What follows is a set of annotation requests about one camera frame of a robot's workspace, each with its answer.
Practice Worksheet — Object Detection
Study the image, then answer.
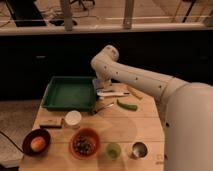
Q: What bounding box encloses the metal spoon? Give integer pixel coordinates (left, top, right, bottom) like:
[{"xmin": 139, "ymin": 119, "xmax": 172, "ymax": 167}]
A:
[{"xmin": 93, "ymin": 103, "xmax": 114, "ymax": 114}]

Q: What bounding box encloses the black cable left floor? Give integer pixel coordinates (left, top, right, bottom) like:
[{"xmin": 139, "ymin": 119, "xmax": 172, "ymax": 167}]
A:
[{"xmin": 0, "ymin": 130, "xmax": 24, "ymax": 154}]

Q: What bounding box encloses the orange fruit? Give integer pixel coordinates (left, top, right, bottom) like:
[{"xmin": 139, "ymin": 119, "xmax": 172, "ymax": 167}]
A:
[{"xmin": 31, "ymin": 137, "xmax": 46, "ymax": 152}]

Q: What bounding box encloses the blue sponge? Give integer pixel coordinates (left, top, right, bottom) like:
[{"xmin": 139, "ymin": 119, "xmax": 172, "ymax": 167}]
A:
[{"xmin": 92, "ymin": 79, "xmax": 102, "ymax": 91}]

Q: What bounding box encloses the white cup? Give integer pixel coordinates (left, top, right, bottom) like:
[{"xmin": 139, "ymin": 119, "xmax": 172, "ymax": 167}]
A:
[{"xmin": 64, "ymin": 110, "xmax": 82, "ymax": 128}]

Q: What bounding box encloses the green plastic tray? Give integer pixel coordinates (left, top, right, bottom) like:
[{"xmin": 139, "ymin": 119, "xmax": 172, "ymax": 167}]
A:
[{"xmin": 42, "ymin": 76, "xmax": 96, "ymax": 112}]

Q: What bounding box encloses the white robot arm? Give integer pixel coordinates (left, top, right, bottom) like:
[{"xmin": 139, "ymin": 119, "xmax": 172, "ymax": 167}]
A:
[{"xmin": 91, "ymin": 45, "xmax": 213, "ymax": 171}]

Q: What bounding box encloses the grey crumpled cloth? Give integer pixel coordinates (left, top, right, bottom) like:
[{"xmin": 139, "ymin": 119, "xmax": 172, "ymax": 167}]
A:
[{"xmin": 100, "ymin": 86, "xmax": 115, "ymax": 93}]

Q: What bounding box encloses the wooden block with black base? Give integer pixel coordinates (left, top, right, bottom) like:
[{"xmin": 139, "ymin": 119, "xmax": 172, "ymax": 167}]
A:
[{"xmin": 39, "ymin": 118, "xmax": 62, "ymax": 129}]

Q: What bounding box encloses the dark brown bowl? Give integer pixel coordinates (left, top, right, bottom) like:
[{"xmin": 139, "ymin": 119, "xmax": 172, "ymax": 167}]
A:
[{"xmin": 22, "ymin": 129, "xmax": 51, "ymax": 156}]

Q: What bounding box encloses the metal cup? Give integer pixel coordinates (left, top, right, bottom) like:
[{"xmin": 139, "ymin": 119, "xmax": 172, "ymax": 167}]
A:
[{"xmin": 131, "ymin": 142, "xmax": 148, "ymax": 159}]

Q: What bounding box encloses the yellow corn cob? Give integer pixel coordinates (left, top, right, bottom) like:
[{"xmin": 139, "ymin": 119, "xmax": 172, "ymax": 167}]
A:
[{"xmin": 127, "ymin": 86, "xmax": 143, "ymax": 100}]

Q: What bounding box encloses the green plastic cup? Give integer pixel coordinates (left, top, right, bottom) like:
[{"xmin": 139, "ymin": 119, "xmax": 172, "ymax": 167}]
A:
[{"xmin": 105, "ymin": 143, "xmax": 121, "ymax": 160}]

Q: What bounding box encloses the orange bowl with dark beads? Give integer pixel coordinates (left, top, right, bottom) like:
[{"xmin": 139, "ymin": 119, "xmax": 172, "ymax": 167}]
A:
[{"xmin": 69, "ymin": 128, "xmax": 101, "ymax": 160}]

